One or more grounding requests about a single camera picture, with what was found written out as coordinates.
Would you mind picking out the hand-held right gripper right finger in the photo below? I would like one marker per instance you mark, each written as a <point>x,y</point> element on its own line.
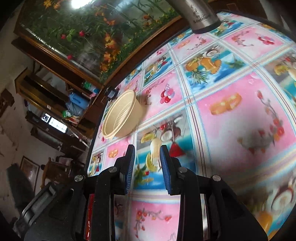
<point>165,171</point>

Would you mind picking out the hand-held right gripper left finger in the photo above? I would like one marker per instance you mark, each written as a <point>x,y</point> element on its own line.
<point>129,171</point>

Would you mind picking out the beige ribbed plastic bowl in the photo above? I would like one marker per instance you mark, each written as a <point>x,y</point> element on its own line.
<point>130,119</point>

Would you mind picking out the wooden chair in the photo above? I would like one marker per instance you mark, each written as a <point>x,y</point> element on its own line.
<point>55,172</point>

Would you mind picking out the small black device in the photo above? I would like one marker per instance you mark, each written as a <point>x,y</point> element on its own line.
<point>111,93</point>

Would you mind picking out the colourful printed tablecloth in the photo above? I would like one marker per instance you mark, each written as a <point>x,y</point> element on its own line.
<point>231,120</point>

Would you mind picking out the blue bag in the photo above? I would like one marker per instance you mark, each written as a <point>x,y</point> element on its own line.
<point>77,104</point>

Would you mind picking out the dark wooden shelf unit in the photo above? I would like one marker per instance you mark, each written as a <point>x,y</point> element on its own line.
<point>41,92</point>

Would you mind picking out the framed floral picture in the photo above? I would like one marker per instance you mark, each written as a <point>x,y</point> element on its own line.
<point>92,30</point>

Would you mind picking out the stainless steel thermos jug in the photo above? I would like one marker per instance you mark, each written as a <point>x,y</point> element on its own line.
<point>198,16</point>

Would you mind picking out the framed wall picture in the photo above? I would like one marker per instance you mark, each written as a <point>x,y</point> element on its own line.
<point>29,170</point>

